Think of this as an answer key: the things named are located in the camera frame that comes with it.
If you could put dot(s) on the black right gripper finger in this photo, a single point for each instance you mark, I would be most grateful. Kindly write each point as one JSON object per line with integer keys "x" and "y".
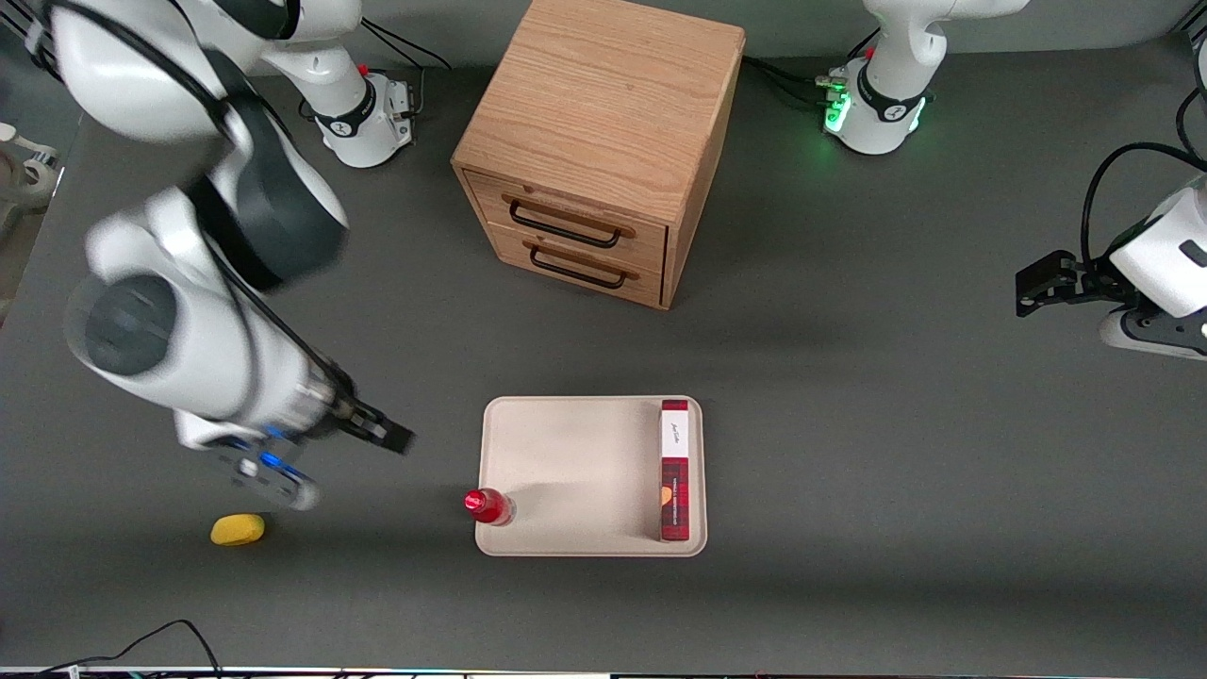
{"x": 391, "y": 437}
{"x": 354, "y": 415}

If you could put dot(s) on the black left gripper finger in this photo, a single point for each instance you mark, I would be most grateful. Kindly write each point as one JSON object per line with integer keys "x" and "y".
{"x": 1045, "y": 283}
{"x": 1103, "y": 281}

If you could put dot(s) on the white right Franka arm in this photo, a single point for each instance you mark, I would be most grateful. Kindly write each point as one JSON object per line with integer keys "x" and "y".
{"x": 189, "y": 349}

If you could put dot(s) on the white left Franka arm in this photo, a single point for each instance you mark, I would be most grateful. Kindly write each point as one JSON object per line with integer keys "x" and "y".
{"x": 886, "y": 94}

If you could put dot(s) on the red-capped coke bottle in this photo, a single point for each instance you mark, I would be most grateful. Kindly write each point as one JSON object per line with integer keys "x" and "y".
{"x": 487, "y": 506}

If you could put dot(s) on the beige plastic tray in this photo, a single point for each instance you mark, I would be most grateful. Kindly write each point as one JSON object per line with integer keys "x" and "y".
{"x": 566, "y": 462}

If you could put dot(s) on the yellow sponge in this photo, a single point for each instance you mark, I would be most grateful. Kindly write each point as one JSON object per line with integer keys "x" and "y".
{"x": 238, "y": 530}

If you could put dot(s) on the wooden drawer front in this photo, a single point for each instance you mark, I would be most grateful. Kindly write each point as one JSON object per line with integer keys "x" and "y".
{"x": 575, "y": 269}
{"x": 566, "y": 222}

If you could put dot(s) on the red tartan shortbread box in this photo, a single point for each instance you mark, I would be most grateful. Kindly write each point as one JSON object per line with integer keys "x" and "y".
{"x": 674, "y": 471}

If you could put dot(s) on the beige stand fixture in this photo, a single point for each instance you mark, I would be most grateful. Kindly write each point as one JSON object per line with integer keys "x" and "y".
{"x": 26, "y": 174}

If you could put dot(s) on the wooden two-drawer cabinet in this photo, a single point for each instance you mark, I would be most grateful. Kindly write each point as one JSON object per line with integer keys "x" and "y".
{"x": 594, "y": 94}

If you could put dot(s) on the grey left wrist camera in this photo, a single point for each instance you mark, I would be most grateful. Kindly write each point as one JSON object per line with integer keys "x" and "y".
{"x": 1150, "y": 335}

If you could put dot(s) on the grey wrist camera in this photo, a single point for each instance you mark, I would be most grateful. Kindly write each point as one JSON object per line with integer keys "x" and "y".
{"x": 1150, "y": 335}
{"x": 269, "y": 467}

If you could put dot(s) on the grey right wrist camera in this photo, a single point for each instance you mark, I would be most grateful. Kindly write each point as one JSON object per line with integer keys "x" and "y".
{"x": 269, "y": 467}

